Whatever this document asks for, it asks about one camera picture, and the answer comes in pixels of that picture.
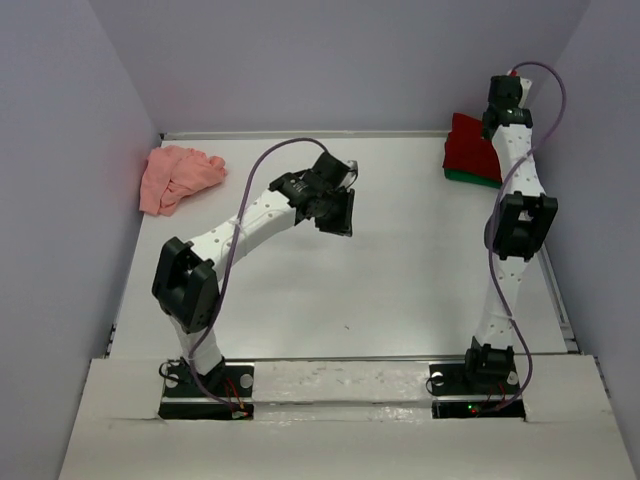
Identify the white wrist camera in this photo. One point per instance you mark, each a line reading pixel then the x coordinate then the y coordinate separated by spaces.
pixel 353 170
pixel 525 87

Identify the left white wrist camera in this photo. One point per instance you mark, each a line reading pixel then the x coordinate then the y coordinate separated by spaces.
pixel 353 170

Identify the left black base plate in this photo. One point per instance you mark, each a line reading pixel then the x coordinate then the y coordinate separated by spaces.
pixel 228 396

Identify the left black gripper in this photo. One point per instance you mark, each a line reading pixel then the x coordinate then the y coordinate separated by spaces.
pixel 343 225

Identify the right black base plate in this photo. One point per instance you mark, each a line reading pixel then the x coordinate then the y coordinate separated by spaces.
pixel 454 397

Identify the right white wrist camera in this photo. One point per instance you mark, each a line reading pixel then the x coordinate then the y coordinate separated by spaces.
pixel 525 87

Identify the pink t shirt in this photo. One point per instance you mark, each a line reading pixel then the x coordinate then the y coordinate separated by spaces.
pixel 174 173

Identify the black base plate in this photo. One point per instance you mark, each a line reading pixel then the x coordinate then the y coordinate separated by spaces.
pixel 454 397
pixel 228 396

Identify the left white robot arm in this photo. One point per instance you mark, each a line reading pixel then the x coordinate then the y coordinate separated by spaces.
pixel 192 276

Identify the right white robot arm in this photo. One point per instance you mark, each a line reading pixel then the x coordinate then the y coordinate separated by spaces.
pixel 515 231

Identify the dark red t shirt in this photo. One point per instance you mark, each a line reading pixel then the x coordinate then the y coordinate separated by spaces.
pixel 466 150

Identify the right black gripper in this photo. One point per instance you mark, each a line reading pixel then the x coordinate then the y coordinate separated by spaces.
pixel 484 135

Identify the folded green t shirt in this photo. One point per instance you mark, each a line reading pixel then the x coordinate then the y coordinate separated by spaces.
pixel 470 178

